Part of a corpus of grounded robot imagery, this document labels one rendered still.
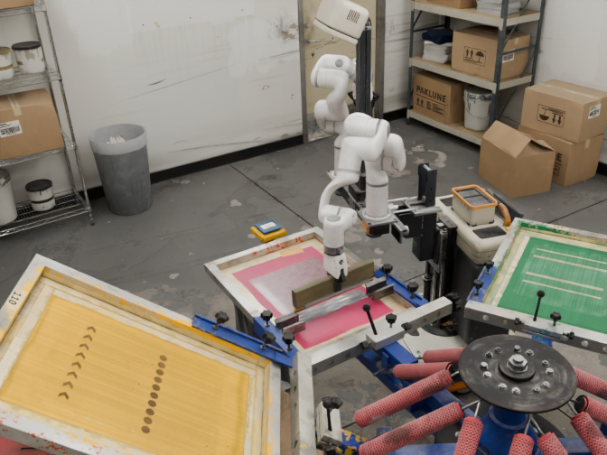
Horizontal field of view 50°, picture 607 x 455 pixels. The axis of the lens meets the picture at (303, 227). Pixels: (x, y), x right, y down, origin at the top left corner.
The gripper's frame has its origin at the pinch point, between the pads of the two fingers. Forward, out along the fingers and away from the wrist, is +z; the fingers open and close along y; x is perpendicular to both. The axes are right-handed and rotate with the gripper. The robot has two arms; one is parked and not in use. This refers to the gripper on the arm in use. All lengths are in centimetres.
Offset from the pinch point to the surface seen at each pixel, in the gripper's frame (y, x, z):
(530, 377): -91, 0, -23
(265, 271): 42.6, 8.1, 14.1
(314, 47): 371, -225, 20
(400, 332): -34.6, -3.9, 2.1
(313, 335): -6.5, 14.1, 13.8
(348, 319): -5.6, -2.1, 14.0
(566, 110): 157, -334, 49
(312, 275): 27.7, -7.0, 14.2
